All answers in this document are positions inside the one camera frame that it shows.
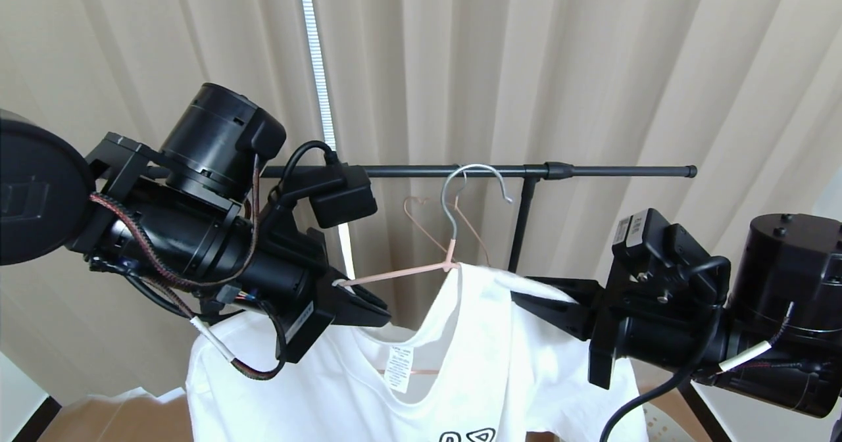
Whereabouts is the beige curtain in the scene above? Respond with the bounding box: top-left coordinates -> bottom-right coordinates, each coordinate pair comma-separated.
0,0 -> 842,406

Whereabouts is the white laundry basket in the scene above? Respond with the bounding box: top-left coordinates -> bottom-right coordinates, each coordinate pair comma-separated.
641,399 -> 698,442

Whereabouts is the pink clothes hanger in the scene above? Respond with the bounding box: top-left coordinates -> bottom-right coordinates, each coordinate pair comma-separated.
332,164 -> 514,377
403,169 -> 492,266

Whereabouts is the black clothes rack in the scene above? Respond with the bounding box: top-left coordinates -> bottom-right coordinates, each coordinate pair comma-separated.
148,162 -> 698,324

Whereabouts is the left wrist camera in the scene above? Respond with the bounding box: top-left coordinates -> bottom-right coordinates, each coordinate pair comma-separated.
265,141 -> 379,247

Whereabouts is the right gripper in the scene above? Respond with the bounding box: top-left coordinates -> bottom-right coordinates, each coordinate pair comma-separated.
510,276 -> 732,390

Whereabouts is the white printed shirt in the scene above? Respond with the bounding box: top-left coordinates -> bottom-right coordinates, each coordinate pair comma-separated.
186,263 -> 650,442

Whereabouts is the black cable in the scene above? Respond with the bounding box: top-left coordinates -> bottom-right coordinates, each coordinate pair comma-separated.
599,310 -> 726,442

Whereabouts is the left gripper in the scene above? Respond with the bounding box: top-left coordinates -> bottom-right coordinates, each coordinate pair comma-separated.
240,222 -> 337,364

